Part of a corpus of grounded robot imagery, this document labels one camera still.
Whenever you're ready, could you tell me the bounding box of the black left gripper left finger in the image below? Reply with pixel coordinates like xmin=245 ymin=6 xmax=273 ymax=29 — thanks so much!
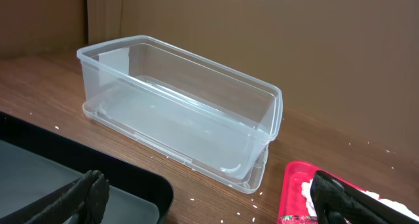
xmin=0 ymin=170 xmax=111 ymax=224

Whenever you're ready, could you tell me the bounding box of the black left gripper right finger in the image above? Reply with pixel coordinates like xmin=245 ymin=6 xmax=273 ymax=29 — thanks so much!
xmin=310 ymin=170 xmax=418 ymax=224

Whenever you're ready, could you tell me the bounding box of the white napkin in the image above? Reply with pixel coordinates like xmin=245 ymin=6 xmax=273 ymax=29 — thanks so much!
xmin=301 ymin=179 xmax=418 ymax=221

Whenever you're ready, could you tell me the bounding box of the red strawberry snack wrapper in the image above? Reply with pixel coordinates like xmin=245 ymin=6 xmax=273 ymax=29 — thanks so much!
xmin=278 ymin=215 xmax=318 ymax=224

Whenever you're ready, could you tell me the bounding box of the red plastic tray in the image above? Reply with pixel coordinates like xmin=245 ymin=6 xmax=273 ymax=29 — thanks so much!
xmin=277 ymin=160 xmax=382 ymax=224

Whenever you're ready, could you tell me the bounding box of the black tray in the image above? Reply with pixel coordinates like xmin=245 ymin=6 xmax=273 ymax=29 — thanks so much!
xmin=1 ymin=113 xmax=174 ymax=223

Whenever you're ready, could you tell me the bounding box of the clear plastic bin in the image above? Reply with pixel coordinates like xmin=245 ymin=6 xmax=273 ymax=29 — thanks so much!
xmin=77 ymin=35 xmax=283 ymax=179

